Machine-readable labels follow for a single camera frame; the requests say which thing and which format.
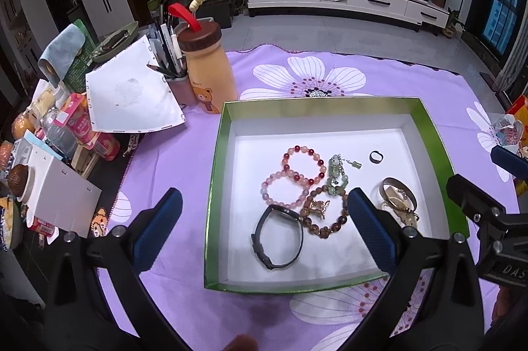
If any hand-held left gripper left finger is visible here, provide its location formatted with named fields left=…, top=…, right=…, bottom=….
left=43, top=188, right=191, bottom=351

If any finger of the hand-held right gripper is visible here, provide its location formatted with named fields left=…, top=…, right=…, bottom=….
left=490, top=145, right=528, bottom=182
left=446, top=173, right=528, bottom=237

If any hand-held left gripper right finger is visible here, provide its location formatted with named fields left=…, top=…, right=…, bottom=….
left=347, top=187, right=486, bottom=351

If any green cardboard box tray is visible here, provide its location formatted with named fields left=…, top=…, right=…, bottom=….
left=203, top=96, right=470, bottom=295

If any gold bangle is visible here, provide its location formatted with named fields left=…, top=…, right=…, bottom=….
left=379, top=178, right=418, bottom=211

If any small gold charm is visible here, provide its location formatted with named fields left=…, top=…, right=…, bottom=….
left=304, top=199, right=331, bottom=220

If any green jade bead bracelet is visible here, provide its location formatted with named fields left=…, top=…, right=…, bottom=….
left=326, top=154, right=364, bottom=197

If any red and pink bead bracelet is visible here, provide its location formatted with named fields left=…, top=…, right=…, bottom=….
left=281, top=145, right=326, bottom=184

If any pale pink bead bracelet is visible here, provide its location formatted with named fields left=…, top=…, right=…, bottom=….
left=260, top=165, right=311, bottom=210

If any person's left hand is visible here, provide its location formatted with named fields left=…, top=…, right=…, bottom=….
left=225, top=333, right=259, bottom=351

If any orange snack bag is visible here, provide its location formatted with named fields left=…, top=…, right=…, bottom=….
left=505, top=95, right=528, bottom=121

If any purple floral tablecloth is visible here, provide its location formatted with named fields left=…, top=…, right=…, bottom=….
left=97, top=43, right=520, bottom=351

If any black smart band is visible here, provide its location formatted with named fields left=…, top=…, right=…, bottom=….
left=251, top=204, right=305, bottom=270

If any grey curtain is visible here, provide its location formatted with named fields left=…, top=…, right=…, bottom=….
left=495, top=35, right=528, bottom=92

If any pink snack cup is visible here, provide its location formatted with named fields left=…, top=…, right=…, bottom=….
left=95, top=130, right=121, bottom=162

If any small wooden crate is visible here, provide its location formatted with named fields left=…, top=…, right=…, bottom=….
left=72, top=147, right=102, bottom=179

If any white cardboard box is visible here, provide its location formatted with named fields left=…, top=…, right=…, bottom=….
left=22, top=147, right=103, bottom=239

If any pink drink carton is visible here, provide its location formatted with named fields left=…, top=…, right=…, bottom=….
left=62, top=93, right=98, bottom=144

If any clear water bottle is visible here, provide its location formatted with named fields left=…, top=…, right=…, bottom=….
left=41, top=107, right=79, bottom=158

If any pink pen cup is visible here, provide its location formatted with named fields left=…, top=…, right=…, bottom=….
left=165, top=72, right=199, bottom=107

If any white paper sheet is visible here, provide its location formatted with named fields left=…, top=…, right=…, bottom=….
left=85, top=34, right=186, bottom=133

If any small potted plant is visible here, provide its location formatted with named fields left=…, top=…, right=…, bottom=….
left=445, top=8, right=465, bottom=39

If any brown round fruit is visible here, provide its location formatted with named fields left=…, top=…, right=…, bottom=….
left=7, top=164, right=30, bottom=197

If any beige bear bottle brown cap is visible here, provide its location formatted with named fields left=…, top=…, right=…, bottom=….
left=177, top=21, right=239, bottom=115

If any green carton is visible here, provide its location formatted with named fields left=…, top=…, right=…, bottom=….
left=62, top=21, right=98, bottom=93

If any bundle of pens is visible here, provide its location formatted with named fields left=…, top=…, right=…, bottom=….
left=146, top=0, right=189, bottom=80

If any green bowl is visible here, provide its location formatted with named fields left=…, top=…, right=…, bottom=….
left=91, top=21, right=139, bottom=61

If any blue grey cloth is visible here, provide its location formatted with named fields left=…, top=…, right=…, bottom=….
left=38, top=24, right=86, bottom=76

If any brown bead bracelet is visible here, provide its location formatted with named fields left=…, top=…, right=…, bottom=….
left=302, top=186, right=351, bottom=240

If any red bottle strap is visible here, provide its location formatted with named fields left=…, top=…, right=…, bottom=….
left=168, top=3, right=203, bottom=32

